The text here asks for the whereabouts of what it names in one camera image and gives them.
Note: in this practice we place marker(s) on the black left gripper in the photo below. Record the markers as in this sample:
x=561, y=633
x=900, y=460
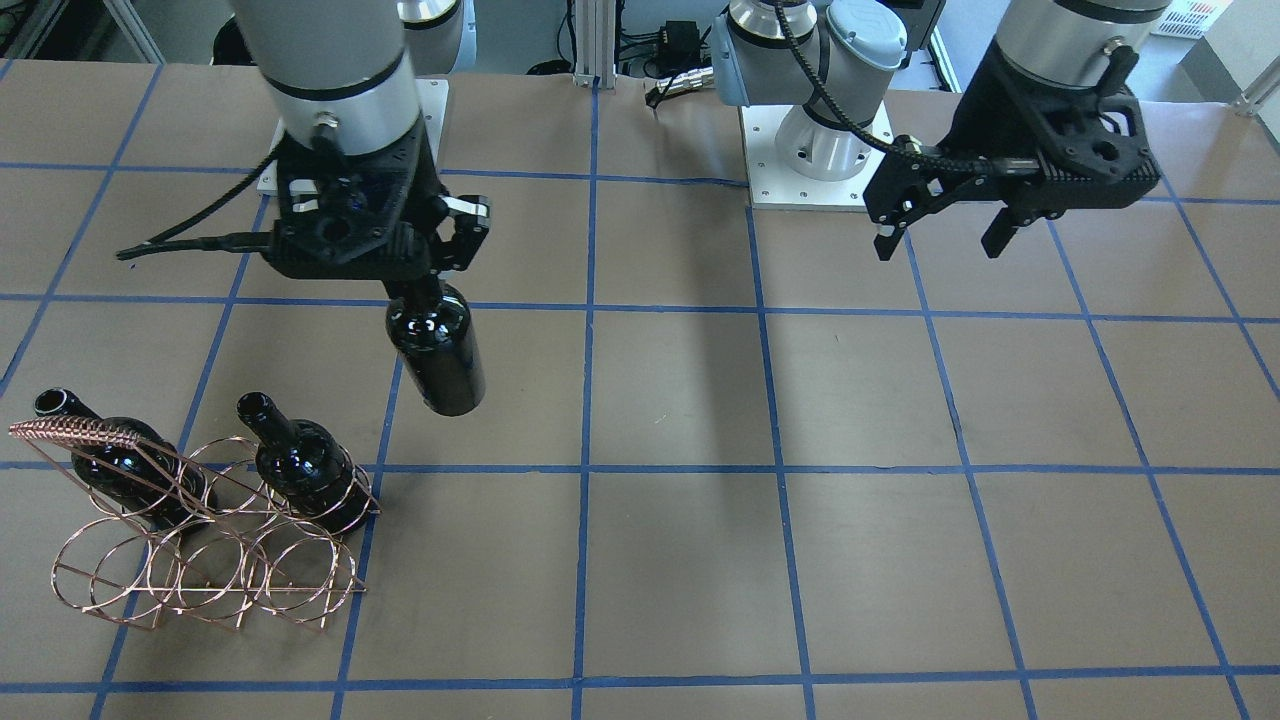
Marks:
x=978, y=128

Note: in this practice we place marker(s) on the white plastic basket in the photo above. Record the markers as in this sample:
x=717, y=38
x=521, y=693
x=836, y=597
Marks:
x=1189, y=19

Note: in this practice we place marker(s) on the aluminium frame post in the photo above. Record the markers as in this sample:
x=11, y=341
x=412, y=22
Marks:
x=596, y=37

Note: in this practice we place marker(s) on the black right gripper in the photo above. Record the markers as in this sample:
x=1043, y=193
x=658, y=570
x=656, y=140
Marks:
x=463, y=232

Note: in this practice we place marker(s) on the far wine bottle in basket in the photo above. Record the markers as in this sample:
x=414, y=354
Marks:
x=141, y=479

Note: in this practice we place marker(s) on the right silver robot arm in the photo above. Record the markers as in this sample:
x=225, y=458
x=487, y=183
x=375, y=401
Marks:
x=322, y=59

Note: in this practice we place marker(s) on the wine bottle in basket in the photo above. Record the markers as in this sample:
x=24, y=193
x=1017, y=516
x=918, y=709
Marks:
x=141, y=479
x=301, y=461

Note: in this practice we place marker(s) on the dark wine bottle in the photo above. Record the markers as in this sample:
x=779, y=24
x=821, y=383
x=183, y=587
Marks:
x=437, y=343

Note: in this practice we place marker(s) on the near wine bottle in basket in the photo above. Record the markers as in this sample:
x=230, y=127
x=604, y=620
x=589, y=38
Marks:
x=301, y=461

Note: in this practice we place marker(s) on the copper wire wine basket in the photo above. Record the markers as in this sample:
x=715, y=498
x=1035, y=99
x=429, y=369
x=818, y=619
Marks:
x=241, y=550

